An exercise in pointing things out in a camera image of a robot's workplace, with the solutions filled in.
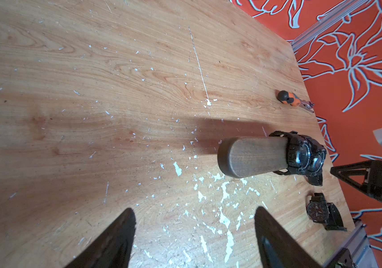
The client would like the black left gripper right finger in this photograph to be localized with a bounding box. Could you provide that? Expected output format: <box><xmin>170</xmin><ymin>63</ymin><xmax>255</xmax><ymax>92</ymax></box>
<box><xmin>254</xmin><ymin>207</ymin><xmax>321</xmax><ymax>268</ymax></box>

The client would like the orange handled screwdriver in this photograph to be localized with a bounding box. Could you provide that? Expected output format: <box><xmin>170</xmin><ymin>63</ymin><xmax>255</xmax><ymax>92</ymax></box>
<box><xmin>276</xmin><ymin>90</ymin><xmax>314</xmax><ymax>113</ymax></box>

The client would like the dark wooden watch stand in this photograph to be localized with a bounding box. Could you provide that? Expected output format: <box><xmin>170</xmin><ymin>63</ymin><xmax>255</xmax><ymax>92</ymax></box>
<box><xmin>217</xmin><ymin>137</ymin><xmax>288</xmax><ymax>179</ymax></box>

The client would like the black digital sport watch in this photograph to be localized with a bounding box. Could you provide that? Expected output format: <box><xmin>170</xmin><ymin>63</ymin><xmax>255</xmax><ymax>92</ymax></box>
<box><xmin>269</xmin><ymin>131</ymin><xmax>311</xmax><ymax>175</ymax></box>

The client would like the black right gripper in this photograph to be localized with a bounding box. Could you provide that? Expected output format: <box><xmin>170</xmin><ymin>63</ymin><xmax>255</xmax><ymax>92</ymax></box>
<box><xmin>330</xmin><ymin>160</ymin><xmax>382</xmax><ymax>202</ymax></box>

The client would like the black strap watch foremost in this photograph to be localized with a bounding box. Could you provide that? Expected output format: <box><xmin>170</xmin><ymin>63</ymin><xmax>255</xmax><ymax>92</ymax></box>
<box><xmin>306</xmin><ymin>193</ymin><xmax>347</xmax><ymax>232</ymax></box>

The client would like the black round analog watch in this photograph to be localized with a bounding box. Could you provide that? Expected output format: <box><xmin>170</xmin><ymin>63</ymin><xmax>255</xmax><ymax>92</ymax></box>
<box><xmin>303</xmin><ymin>135</ymin><xmax>327</xmax><ymax>186</ymax></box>

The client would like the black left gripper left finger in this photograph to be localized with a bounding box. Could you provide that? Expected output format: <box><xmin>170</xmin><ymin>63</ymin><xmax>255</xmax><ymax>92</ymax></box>
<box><xmin>67</xmin><ymin>208</ymin><xmax>136</xmax><ymax>268</ymax></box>

